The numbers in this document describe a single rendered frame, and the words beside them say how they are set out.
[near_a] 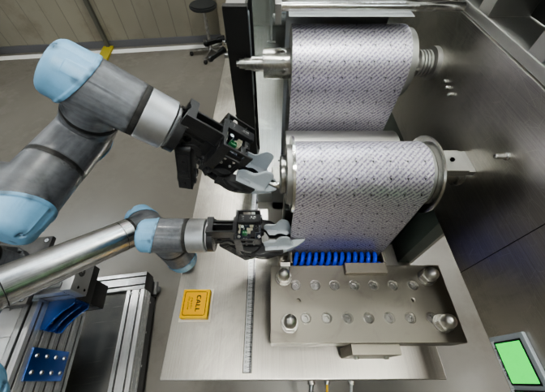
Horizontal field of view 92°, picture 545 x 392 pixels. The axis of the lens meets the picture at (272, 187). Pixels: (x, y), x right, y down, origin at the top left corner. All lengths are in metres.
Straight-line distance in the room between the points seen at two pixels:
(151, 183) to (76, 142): 1.84
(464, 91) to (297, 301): 0.54
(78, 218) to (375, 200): 2.12
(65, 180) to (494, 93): 0.65
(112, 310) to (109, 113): 1.37
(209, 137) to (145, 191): 1.86
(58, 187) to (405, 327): 0.66
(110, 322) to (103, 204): 0.97
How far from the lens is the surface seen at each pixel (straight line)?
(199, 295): 0.77
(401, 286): 0.70
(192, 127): 0.39
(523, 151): 0.52
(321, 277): 0.65
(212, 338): 0.76
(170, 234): 0.59
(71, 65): 0.39
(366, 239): 0.65
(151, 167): 2.39
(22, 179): 0.42
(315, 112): 0.64
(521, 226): 0.53
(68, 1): 4.27
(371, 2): 0.62
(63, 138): 0.45
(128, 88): 0.39
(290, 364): 0.75
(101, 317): 1.69
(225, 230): 0.55
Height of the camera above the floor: 1.64
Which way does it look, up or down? 54 degrees down
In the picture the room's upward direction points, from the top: straight up
